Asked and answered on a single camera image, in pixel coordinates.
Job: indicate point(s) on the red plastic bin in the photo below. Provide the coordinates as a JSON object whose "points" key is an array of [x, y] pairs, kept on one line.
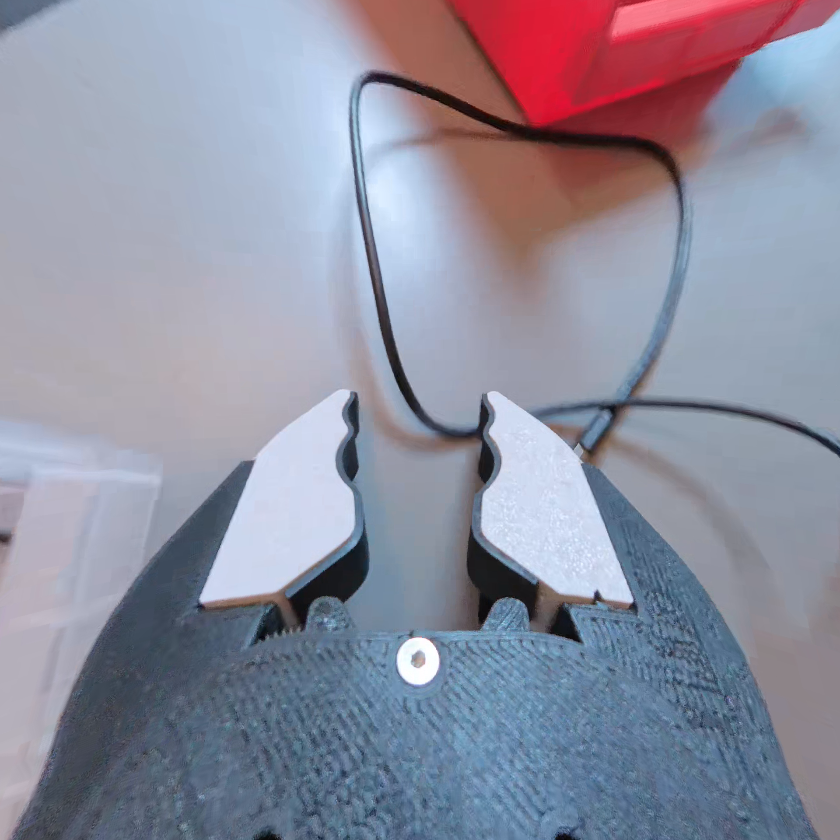
{"points": [[558, 59]]}

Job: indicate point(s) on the clear plastic bin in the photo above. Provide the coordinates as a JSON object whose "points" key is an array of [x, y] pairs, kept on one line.
{"points": [[79, 512]]}

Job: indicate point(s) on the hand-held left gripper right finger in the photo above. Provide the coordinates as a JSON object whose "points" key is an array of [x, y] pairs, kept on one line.
{"points": [[544, 525]]}

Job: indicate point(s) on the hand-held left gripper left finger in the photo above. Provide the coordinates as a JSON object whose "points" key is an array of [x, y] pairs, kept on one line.
{"points": [[295, 512]]}

